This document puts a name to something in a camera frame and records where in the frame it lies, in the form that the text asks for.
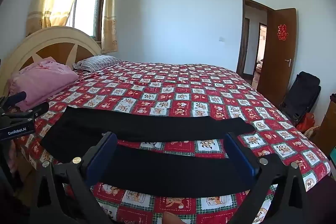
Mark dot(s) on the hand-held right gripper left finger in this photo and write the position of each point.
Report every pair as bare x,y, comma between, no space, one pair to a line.
103,154

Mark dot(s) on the brown wooden door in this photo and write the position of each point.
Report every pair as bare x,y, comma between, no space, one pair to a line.
278,56

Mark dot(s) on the red paper door decoration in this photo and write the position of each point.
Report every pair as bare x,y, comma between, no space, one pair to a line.
282,32

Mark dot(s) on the orange bag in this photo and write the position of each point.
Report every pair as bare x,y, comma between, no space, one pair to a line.
306,121

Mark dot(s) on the wooden cabinet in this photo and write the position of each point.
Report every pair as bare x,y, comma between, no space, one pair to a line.
326,129

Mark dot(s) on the striped pillow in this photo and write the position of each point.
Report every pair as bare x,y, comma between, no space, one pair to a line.
97,62

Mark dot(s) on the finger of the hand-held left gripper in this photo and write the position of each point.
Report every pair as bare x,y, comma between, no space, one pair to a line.
36,108
18,97

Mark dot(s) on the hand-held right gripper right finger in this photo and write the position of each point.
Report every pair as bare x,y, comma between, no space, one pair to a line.
241,154

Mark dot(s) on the red checkered printed quilt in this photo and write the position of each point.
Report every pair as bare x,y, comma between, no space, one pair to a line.
183,90

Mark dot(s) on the black suitcase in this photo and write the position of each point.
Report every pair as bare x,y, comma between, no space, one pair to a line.
304,92

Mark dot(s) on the cream and wood headboard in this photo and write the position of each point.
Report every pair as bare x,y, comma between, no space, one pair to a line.
52,43

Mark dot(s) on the brown door frame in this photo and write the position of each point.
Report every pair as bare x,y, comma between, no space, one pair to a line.
242,37

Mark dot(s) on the black pants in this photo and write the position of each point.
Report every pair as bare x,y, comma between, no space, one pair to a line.
147,124

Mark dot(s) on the narrow yellow curtain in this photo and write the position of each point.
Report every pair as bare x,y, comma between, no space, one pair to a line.
110,8

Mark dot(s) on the pink folded blanket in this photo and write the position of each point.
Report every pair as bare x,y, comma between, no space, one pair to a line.
44,82

